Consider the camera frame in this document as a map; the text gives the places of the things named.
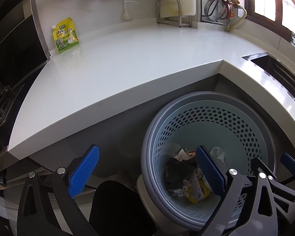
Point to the blue white bottle brush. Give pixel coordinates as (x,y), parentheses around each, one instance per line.
(125,14)

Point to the brass gas valve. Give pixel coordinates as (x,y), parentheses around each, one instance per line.
(229,12)

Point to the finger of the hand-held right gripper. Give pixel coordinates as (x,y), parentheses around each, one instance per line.
(288,162)
(270,177)

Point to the black lid rack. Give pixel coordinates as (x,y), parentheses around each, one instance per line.
(201,7)

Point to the metal cutting board rack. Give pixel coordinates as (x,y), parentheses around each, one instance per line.
(179,21)

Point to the brown window frame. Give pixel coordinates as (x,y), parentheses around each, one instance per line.
(275,5)

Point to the yellow seasoning pouch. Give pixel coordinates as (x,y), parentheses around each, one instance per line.
(65,36)

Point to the black gas stove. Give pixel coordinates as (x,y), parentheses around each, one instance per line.
(2,113)

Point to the glass pot lid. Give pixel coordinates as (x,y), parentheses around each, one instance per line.
(217,11)

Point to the grey perforated waste basket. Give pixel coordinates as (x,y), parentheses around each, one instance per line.
(211,120)

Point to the white tissue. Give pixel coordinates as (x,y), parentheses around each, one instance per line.
(183,189)

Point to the printed paper wrapper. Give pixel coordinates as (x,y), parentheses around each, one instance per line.
(183,154)

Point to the clear plastic wrap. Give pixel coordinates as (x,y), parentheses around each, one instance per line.
(217,153)

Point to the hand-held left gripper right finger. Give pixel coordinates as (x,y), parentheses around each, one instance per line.
(211,172)

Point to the pink paper packet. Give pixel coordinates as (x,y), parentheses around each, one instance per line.
(195,184)

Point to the person's black trouser leg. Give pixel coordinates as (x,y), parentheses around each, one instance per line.
(113,209)

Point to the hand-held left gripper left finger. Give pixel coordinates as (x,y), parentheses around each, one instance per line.
(83,172)

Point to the steel kitchen sink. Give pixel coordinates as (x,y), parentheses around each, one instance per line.
(280,78)

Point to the beige plastic stool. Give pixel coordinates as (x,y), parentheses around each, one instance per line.
(143,189)

